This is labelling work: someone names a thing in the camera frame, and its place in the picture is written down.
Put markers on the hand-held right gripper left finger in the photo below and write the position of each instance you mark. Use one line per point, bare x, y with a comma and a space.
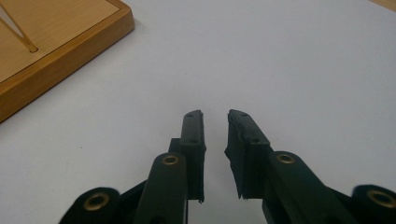
193, 149

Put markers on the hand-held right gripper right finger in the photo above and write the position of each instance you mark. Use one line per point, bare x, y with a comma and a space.
246, 155

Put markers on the wooden picture frame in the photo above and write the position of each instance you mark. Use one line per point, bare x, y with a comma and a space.
62, 40

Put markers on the white paper sheet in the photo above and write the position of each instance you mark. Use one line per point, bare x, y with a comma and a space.
280, 62

